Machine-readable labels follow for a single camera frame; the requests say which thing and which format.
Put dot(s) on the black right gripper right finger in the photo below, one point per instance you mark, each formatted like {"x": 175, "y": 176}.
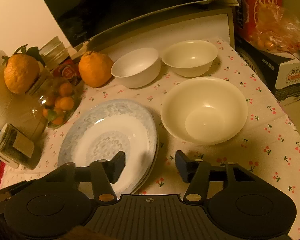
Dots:
{"x": 236, "y": 201}

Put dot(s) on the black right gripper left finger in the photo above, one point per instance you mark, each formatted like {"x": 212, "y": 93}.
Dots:
{"x": 65, "y": 198}

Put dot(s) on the blue patterned porcelain plate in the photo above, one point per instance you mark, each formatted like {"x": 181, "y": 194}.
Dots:
{"x": 113, "y": 126}

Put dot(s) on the plain white plate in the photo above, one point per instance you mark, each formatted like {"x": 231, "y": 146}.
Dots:
{"x": 146, "y": 176}

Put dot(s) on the clear jar with dark tea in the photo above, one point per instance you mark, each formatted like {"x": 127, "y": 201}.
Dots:
{"x": 19, "y": 147}

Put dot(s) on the large cream bowl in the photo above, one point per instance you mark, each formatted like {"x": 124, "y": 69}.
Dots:
{"x": 204, "y": 111}

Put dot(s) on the glass jar with kumquats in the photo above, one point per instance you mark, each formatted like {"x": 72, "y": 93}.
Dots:
{"x": 55, "y": 87}

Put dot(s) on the cherry print tablecloth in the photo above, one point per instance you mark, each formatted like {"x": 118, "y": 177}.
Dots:
{"x": 268, "y": 145}

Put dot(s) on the white black cardboard box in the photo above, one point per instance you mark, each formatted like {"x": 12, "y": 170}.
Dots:
{"x": 280, "y": 72}

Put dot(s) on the orange citrus on table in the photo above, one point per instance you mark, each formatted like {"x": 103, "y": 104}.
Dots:
{"x": 95, "y": 68}

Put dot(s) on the large orange citrus on jar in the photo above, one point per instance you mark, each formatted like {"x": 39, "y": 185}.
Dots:
{"x": 22, "y": 69}

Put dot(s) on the small cream bowl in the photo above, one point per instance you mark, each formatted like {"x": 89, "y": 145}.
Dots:
{"x": 190, "y": 58}

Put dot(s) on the white ceramic bowl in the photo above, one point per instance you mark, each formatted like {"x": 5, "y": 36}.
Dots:
{"x": 137, "y": 68}

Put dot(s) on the plastic bag of fruit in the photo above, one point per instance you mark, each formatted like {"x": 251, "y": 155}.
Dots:
{"x": 277, "y": 30}

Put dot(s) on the black microwave oven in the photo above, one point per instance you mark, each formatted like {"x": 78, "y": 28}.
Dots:
{"x": 130, "y": 7}

